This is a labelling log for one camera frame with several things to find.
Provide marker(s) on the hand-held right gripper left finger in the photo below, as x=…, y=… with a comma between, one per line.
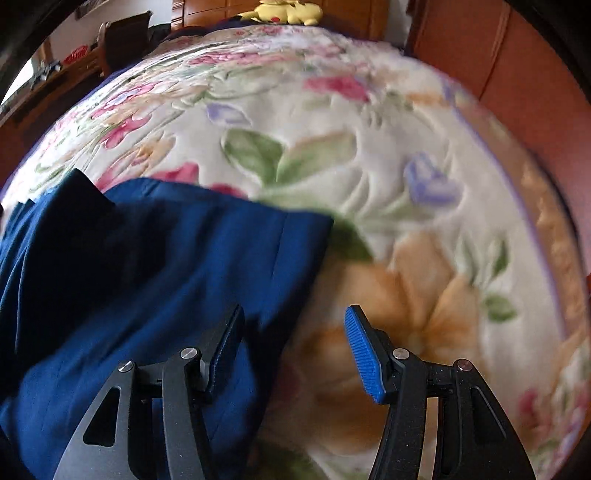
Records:
x=220, y=355

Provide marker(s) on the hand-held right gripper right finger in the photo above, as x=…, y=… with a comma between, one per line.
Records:
x=364, y=355

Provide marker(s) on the dark blue jacket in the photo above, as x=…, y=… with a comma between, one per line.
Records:
x=138, y=277

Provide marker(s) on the floral blanket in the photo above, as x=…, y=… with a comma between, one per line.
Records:
x=323, y=115

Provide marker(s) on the wooden desk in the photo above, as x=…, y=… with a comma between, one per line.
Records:
x=51, y=97

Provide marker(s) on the wooden wardrobe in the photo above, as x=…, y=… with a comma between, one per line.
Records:
x=521, y=83

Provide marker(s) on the dark chair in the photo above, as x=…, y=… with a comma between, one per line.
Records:
x=127, y=37

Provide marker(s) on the red cloth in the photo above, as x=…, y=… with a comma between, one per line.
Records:
x=76, y=54

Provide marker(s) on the window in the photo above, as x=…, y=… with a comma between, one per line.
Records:
x=22, y=81

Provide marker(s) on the wooden bed headboard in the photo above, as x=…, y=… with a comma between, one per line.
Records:
x=203, y=11

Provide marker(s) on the yellow plush toy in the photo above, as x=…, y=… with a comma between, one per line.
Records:
x=286, y=11

